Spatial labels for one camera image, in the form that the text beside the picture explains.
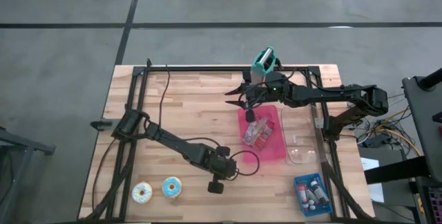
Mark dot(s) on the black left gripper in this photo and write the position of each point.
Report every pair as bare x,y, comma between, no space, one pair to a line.
222,165

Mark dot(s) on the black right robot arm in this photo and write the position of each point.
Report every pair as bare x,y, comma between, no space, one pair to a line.
331,92

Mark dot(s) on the silver arm base bracket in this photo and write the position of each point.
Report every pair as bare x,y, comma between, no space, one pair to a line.
319,123

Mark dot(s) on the red food colouring bottle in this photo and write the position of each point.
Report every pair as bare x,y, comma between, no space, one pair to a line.
302,192

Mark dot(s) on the white paper sheet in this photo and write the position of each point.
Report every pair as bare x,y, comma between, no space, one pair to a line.
371,165

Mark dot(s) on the red plastic tray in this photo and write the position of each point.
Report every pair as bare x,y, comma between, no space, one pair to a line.
276,148

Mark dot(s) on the clear plastic tray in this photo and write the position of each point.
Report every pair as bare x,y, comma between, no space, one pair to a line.
300,137

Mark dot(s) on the blue frosted toy donut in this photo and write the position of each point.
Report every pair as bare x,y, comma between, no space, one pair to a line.
165,191

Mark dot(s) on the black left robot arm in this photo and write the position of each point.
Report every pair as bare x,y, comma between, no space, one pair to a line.
179,146

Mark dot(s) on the cream frosted toy donut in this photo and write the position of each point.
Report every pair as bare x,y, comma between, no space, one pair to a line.
135,196

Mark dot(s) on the teal steel box grater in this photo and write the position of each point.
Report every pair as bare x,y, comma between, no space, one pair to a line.
264,59

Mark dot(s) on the blue plastic basket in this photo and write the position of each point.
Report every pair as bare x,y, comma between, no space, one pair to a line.
324,210

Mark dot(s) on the grey metal bench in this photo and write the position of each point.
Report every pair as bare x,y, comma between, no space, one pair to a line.
20,144

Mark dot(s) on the dark grey equipment cart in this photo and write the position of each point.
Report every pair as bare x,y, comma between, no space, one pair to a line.
421,113

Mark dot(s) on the black food colouring bottle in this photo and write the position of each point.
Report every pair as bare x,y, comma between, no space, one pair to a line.
320,192

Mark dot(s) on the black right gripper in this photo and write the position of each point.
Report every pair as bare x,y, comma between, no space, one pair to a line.
259,92

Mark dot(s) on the black aluminium table frame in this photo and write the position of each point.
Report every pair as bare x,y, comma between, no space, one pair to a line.
207,68

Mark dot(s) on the red clear snack packet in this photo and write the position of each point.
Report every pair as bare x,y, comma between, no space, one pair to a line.
259,134

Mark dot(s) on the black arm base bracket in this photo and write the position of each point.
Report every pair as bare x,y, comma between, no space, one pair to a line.
102,124

